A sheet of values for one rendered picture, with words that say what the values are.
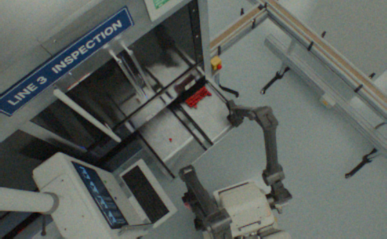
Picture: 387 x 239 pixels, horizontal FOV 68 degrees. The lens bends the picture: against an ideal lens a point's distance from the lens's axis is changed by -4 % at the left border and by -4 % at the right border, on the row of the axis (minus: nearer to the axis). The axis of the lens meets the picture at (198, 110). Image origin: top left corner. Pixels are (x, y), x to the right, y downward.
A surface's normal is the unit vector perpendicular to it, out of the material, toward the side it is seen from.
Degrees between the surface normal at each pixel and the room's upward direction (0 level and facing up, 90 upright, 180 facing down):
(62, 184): 0
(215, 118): 0
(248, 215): 48
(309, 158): 0
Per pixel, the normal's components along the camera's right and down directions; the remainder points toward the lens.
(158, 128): -0.07, -0.33
